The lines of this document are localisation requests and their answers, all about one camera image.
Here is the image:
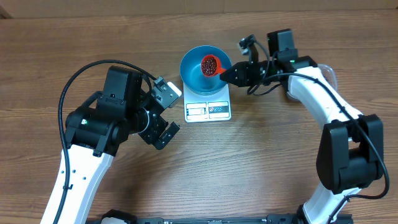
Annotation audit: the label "white digital kitchen scale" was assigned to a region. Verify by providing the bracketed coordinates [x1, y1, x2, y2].
[183, 84, 232, 123]

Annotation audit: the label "red measuring scoop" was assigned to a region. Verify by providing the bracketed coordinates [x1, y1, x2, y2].
[200, 54, 226, 77]

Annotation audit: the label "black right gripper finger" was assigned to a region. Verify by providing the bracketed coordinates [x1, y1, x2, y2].
[222, 78, 248, 87]
[220, 62, 246, 80]

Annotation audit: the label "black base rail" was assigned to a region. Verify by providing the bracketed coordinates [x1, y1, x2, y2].
[86, 210, 354, 224]

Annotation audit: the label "red beans in scoop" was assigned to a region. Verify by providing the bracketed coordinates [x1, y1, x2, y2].
[201, 57, 217, 77]

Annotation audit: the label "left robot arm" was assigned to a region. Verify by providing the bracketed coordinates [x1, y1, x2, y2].
[41, 66, 182, 223]

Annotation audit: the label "blue metal bowl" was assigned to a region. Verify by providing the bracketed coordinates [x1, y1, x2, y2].
[180, 45, 232, 95]

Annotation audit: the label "clear plastic container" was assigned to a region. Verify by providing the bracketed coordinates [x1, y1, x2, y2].
[295, 64, 338, 91]

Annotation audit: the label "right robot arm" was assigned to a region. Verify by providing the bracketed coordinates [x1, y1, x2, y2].
[220, 29, 390, 223]

